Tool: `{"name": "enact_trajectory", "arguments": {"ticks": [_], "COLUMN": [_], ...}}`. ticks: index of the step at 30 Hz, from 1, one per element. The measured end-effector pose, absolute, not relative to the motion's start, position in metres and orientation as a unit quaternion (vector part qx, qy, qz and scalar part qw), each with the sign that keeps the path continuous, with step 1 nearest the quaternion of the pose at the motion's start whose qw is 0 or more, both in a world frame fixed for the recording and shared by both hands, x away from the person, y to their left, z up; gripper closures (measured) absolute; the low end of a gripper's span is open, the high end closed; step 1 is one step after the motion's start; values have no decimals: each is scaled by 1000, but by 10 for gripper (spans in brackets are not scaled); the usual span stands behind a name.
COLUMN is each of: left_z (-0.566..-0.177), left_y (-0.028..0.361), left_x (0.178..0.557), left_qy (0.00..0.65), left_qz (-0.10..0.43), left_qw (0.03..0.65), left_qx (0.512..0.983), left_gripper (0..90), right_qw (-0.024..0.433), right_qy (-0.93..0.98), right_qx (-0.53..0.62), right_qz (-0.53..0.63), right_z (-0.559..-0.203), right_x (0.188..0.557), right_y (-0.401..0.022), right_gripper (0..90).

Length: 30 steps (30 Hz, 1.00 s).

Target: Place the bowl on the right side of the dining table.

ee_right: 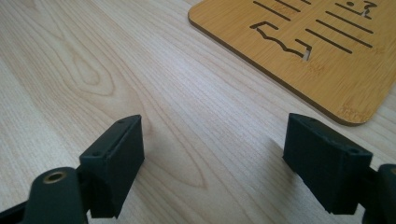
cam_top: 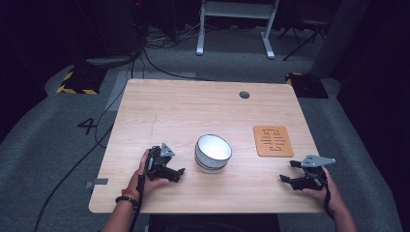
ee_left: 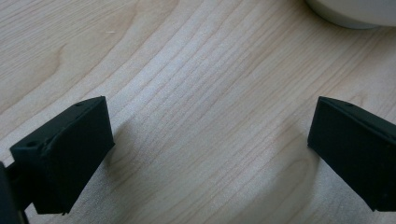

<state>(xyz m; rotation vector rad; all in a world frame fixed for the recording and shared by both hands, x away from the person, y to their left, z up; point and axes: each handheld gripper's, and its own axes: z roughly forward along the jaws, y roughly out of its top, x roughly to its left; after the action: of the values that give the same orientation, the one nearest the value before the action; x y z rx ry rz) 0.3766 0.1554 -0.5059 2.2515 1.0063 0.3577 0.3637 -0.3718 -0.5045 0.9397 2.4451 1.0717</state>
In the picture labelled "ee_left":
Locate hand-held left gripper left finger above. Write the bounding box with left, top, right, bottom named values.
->
left=9, top=95, right=116, bottom=216

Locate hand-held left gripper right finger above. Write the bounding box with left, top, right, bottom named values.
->
left=307, top=95, right=396, bottom=213

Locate white bowl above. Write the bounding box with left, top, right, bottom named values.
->
left=304, top=0, right=396, bottom=30

